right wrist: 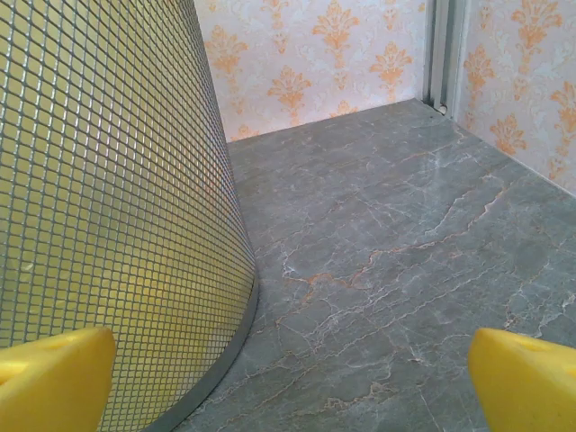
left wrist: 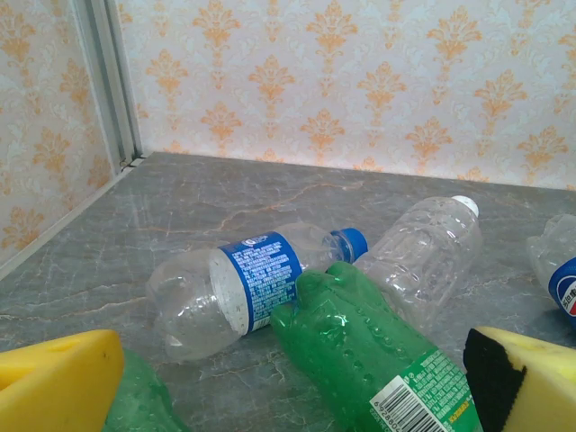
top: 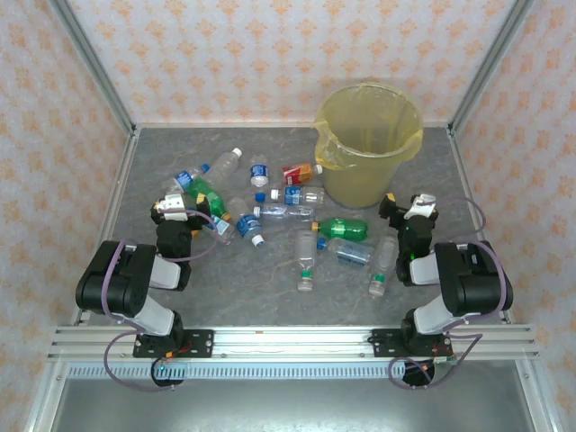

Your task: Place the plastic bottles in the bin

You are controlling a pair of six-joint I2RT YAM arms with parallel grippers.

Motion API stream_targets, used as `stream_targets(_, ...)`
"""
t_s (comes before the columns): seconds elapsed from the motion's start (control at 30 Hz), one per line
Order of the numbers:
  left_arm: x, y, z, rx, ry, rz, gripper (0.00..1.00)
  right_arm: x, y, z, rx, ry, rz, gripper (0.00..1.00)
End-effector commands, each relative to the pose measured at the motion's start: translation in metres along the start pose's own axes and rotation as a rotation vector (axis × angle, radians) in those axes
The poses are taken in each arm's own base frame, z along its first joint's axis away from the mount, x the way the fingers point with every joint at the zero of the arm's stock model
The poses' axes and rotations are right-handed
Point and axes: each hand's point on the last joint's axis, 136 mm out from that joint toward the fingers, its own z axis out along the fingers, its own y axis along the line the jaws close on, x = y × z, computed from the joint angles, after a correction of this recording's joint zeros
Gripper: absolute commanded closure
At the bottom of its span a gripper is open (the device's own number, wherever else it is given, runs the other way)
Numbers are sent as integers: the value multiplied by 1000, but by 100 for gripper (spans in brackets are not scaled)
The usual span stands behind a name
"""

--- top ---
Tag green plastic bottle orange cap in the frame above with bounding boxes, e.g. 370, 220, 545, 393
310, 217, 370, 242
185, 177, 233, 222

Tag small bottle pale blue label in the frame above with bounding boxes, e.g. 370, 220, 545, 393
210, 213, 239, 247

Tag clear bottle blue label blue cap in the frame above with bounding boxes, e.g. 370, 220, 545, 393
162, 163, 212, 195
316, 237, 375, 269

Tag clear bottle green cap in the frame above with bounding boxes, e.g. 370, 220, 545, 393
293, 229, 317, 293
367, 235, 401, 298

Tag clear unlabelled bottle white cap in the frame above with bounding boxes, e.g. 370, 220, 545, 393
207, 147, 245, 186

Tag short clear bottle blue label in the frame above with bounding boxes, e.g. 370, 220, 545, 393
248, 154, 272, 188

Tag crushed clear bottle white cap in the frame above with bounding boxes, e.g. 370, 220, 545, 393
252, 203, 317, 223

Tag long clear bottle blue label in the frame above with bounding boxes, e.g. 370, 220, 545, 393
269, 184, 327, 207

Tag red orange bottle white cap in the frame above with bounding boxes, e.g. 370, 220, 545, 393
281, 162, 325, 187

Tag translucent round waste bin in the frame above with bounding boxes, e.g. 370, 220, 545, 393
314, 82, 425, 209

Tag grey metal sheet panel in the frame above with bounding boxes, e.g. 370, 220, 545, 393
26, 375, 559, 432

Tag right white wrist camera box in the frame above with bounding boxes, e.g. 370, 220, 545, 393
403, 193, 438, 221

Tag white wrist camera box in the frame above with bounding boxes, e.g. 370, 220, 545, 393
154, 193, 188, 222
403, 193, 438, 221

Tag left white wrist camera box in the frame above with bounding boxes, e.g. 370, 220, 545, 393
154, 193, 188, 222

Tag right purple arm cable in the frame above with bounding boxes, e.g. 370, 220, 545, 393
389, 196, 515, 389

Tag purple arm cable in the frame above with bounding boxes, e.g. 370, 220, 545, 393
102, 209, 233, 392
389, 196, 515, 389

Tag left aluminium side rail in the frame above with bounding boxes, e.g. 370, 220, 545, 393
71, 127, 140, 326

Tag aluminium back rail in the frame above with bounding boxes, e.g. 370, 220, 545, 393
133, 121, 452, 131

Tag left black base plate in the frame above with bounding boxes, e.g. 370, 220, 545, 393
132, 329, 215, 360

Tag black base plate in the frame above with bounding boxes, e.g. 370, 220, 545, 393
132, 329, 215, 360
371, 329, 454, 360

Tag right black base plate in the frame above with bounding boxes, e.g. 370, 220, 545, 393
371, 329, 454, 360

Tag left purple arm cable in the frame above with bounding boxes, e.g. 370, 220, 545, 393
102, 209, 233, 392

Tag left black round cable port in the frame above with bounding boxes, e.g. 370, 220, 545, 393
150, 358, 186, 389

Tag black round cable port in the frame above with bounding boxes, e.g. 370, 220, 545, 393
150, 358, 186, 389
401, 358, 437, 389

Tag right black round cable port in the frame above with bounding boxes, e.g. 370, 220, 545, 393
401, 358, 437, 389

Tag aluminium front mounting rail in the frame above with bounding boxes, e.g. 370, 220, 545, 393
47, 326, 540, 361

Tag slotted grey cable duct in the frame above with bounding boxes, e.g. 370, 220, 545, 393
67, 362, 451, 380

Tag right aluminium upright post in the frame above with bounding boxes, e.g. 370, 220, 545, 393
447, 0, 537, 132

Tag aluminium upright post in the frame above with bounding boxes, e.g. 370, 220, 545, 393
47, 0, 139, 136
447, 0, 537, 132

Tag left aluminium upright post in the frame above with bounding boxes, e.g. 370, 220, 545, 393
47, 0, 139, 136

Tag right aluminium frame leg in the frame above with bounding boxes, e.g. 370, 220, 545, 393
516, 362, 560, 432

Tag aluminium frame leg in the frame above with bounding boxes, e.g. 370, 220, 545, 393
22, 362, 68, 432
516, 362, 560, 432

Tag left aluminium frame leg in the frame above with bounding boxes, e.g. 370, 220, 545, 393
22, 362, 68, 432

